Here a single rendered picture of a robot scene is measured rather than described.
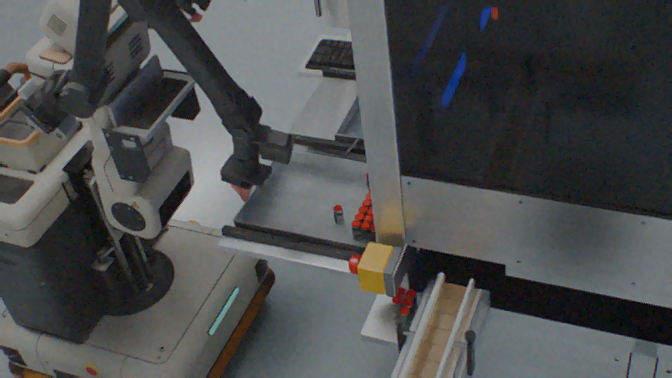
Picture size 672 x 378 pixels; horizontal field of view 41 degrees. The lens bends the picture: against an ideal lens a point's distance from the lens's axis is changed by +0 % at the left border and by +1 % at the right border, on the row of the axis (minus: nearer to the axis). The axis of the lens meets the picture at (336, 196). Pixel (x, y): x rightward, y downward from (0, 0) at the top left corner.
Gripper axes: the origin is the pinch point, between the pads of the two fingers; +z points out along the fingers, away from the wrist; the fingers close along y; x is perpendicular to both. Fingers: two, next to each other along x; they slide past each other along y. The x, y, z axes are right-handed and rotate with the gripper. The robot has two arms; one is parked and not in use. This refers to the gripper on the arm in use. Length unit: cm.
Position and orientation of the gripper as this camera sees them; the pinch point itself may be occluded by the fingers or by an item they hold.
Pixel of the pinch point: (245, 197)
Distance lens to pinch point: 206.7
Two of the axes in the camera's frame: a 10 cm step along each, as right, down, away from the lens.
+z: -0.8, 6.9, 7.2
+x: 3.5, -6.5, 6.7
